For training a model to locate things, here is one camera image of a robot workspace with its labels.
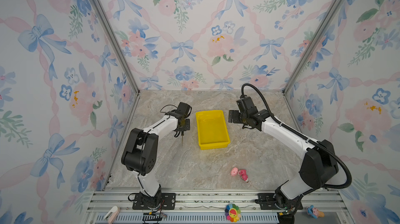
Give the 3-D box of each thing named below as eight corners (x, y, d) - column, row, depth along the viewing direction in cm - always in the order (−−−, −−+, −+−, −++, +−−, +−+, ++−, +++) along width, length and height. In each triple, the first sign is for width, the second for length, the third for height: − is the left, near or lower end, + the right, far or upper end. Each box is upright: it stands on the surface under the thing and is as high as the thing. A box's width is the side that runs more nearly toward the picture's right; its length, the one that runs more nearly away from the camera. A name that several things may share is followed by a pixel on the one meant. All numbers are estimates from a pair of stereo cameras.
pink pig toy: (229, 174, 84) (230, 173, 82) (232, 166, 87) (232, 164, 84) (246, 182, 82) (248, 180, 79) (248, 173, 84) (250, 171, 82)
